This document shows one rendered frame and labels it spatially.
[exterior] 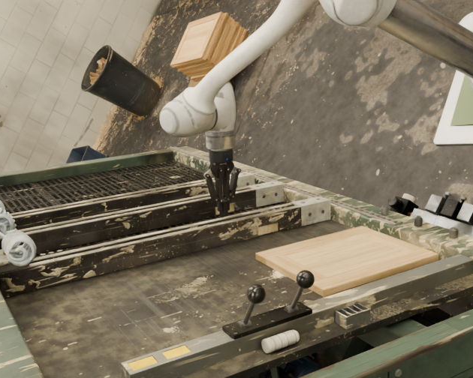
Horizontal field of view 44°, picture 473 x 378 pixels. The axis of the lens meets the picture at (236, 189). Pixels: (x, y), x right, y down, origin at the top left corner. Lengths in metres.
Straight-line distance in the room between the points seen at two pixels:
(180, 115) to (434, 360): 0.89
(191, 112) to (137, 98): 4.32
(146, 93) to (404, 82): 3.10
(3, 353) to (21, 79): 5.66
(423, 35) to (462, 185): 1.50
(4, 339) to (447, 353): 0.85
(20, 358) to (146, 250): 0.68
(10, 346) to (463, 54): 1.24
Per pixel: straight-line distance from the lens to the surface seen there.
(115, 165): 3.02
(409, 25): 1.52
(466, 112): 2.11
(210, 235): 1.80
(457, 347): 1.28
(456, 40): 1.60
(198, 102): 1.64
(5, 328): 1.26
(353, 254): 1.71
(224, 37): 4.83
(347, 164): 3.48
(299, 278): 1.22
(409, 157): 3.21
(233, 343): 1.23
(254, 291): 1.16
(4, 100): 6.63
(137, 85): 5.92
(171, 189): 2.25
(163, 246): 1.74
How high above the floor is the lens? 2.27
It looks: 33 degrees down
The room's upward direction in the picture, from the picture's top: 61 degrees counter-clockwise
